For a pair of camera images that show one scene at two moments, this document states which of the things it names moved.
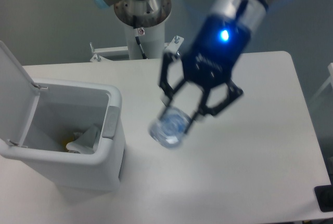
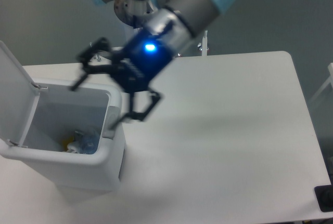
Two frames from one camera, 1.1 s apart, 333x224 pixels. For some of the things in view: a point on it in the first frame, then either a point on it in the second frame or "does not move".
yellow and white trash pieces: [65, 140] does not move
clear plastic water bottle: [168, 128] -> [89, 142]
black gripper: [215, 51] -> [146, 53]
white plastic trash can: [73, 132] does not move
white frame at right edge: [330, 68] does not move
